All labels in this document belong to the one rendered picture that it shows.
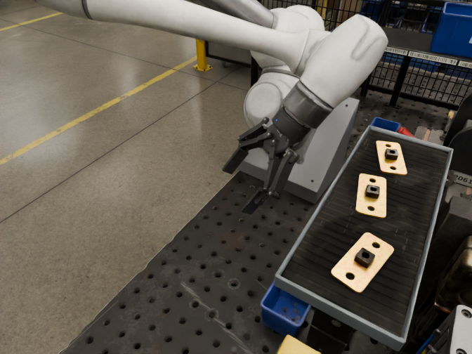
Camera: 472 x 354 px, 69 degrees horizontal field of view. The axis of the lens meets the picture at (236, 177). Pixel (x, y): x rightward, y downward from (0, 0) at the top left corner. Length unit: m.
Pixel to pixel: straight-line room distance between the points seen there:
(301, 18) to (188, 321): 0.83
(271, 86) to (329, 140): 0.30
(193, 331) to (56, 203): 1.66
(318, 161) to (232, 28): 0.55
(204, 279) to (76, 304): 1.01
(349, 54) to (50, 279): 1.73
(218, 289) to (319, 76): 0.58
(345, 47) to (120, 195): 1.85
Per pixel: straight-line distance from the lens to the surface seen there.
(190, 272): 0.96
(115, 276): 1.88
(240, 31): 0.76
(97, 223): 2.15
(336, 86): 0.66
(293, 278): 0.40
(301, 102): 0.66
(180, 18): 0.70
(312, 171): 1.12
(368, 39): 0.66
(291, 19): 1.00
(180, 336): 0.88
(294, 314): 0.90
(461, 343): 0.49
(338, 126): 1.14
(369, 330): 0.39
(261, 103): 0.92
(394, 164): 0.58
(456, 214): 0.65
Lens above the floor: 1.49
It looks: 41 degrees down
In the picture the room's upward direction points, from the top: straight up
